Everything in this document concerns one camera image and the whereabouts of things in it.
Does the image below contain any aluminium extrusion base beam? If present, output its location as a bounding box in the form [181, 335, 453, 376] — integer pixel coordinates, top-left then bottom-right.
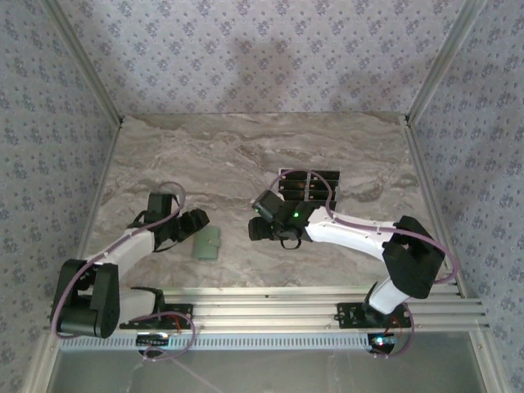
[43, 284, 491, 333]

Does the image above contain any aluminium corner post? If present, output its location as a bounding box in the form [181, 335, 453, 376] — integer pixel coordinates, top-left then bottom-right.
[40, 0, 126, 126]
[403, 0, 490, 124]

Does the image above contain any aluminium frame leg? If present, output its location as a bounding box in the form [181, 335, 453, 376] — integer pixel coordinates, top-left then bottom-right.
[22, 333, 62, 393]
[468, 329, 508, 393]

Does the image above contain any aluminium table side rail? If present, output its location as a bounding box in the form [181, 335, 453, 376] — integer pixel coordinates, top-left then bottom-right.
[403, 114, 470, 300]
[75, 120, 126, 263]

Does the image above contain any grey slotted cable duct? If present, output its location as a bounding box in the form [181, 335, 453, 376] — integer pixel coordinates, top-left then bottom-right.
[59, 332, 372, 353]

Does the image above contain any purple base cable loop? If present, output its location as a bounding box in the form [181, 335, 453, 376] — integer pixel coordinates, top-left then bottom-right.
[371, 301, 417, 360]
[141, 310, 197, 364]

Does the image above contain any small circuit board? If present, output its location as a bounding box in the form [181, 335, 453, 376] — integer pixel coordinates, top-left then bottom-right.
[367, 332, 401, 354]
[136, 332, 172, 348]

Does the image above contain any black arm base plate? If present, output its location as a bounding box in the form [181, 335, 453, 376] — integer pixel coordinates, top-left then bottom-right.
[335, 301, 413, 331]
[119, 301, 195, 331]

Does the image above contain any tiered card display stand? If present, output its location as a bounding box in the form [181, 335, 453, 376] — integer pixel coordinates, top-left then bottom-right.
[278, 167, 342, 213]

